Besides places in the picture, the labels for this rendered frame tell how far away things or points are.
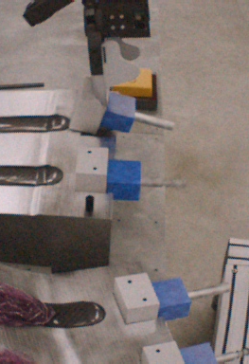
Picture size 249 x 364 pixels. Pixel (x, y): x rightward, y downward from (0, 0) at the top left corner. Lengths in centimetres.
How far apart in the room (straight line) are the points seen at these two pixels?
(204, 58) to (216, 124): 44
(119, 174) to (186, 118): 168
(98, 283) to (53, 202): 11
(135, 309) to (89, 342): 6
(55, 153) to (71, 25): 53
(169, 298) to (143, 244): 17
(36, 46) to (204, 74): 153
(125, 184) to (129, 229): 11
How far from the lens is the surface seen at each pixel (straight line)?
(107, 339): 85
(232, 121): 266
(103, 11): 96
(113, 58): 98
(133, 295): 86
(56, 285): 90
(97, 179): 95
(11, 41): 145
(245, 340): 169
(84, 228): 94
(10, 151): 103
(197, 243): 220
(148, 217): 107
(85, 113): 103
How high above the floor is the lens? 152
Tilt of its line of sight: 40 degrees down
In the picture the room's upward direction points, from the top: 4 degrees clockwise
